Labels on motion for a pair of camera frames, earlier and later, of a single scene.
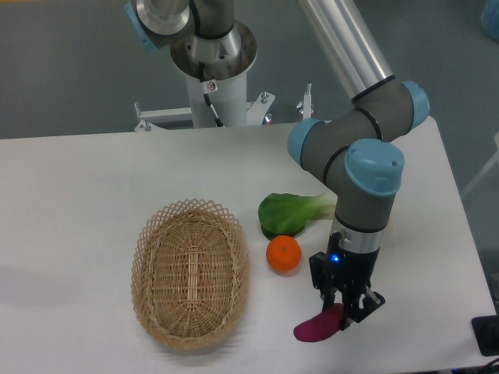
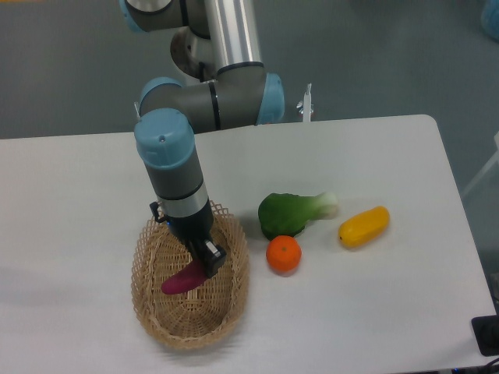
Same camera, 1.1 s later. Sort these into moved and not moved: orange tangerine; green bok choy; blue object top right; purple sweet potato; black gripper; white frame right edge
Moved: black gripper; purple sweet potato
Not moved: orange tangerine; green bok choy; white frame right edge; blue object top right
